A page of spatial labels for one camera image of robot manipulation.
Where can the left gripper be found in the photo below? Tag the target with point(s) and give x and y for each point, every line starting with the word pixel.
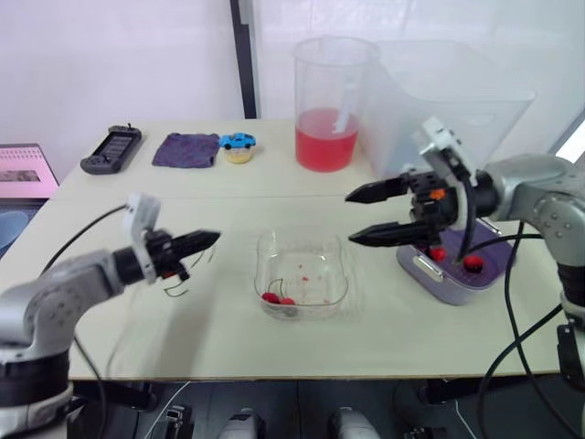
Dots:
pixel 164 256

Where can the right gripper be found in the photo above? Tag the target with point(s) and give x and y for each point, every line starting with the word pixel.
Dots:
pixel 434 206

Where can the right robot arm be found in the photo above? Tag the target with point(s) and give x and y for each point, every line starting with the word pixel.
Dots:
pixel 535 192

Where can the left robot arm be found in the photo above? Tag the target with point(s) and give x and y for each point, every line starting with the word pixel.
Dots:
pixel 50 292

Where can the green cherry stem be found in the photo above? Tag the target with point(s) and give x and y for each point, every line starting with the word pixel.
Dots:
pixel 173 295
pixel 279 284
pixel 201 261

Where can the red cherry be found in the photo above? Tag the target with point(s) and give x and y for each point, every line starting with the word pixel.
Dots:
pixel 473 264
pixel 439 253
pixel 270 298

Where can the clear bowl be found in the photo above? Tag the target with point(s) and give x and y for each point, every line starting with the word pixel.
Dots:
pixel 320 274

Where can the grey basin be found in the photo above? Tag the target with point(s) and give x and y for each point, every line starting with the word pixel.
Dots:
pixel 448 292

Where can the purple colander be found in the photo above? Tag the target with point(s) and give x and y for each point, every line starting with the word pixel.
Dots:
pixel 496 256

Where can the clear jug with red liquid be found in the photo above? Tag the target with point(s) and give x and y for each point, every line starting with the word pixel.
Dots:
pixel 325 146

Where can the purple cloth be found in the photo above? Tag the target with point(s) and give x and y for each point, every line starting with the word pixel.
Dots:
pixel 185 150

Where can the black game controller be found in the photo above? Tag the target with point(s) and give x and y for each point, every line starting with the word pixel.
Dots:
pixel 109 148

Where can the clear plastic bin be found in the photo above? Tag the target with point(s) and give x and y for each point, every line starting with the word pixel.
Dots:
pixel 439 100

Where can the blue toy car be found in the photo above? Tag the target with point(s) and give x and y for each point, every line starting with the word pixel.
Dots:
pixel 237 140

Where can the pink desk calendar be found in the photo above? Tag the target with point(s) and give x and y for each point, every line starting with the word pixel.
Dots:
pixel 23 171

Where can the robot body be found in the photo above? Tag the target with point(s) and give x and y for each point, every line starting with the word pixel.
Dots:
pixel 352 425

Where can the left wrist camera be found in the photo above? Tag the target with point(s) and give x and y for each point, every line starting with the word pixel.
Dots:
pixel 139 210

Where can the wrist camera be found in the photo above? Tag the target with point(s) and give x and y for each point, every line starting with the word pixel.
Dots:
pixel 139 210
pixel 441 142

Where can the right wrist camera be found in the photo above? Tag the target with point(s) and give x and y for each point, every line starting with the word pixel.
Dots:
pixel 441 142

